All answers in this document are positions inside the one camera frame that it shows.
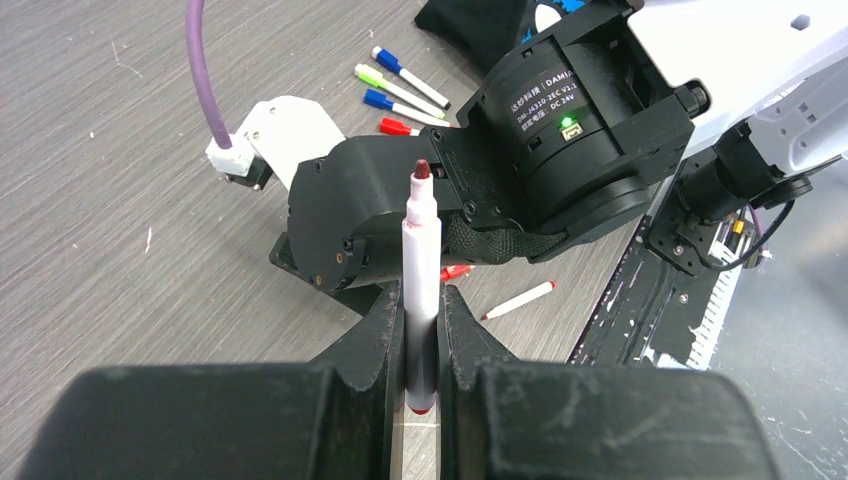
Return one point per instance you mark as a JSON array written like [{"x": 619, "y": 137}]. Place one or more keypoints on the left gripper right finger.
[{"x": 507, "y": 418}]

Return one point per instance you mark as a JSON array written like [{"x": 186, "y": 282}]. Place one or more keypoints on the green white pen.
[{"x": 413, "y": 100}]

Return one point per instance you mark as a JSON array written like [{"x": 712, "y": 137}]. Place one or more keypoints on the slotted cable duct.
[{"x": 714, "y": 313}]

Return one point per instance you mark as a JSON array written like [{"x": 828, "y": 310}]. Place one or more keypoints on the green pen cap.
[{"x": 370, "y": 75}]

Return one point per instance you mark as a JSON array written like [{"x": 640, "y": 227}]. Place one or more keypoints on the blue capped white pen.
[{"x": 391, "y": 63}]

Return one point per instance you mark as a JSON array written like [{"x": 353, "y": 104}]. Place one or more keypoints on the black daisy cloth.
[{"x": 484, "y": 31}]

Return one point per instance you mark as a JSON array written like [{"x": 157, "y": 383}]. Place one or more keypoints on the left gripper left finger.
[{"x": 337, "y": 416}]

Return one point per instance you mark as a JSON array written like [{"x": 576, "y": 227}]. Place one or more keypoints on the blue pen cap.
[{"x": 377, "y": 100}]

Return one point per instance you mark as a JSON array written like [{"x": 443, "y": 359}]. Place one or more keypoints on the red pen cap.
[
  {"x": 391, "y": 126},
  {"x": 454, "y": 271}
]

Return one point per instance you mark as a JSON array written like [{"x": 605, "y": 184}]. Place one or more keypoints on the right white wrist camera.
[{"x": 275, "y": 137}]

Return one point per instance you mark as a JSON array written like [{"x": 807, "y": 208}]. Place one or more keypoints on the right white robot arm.
[{"x": 572, "y": 125}]

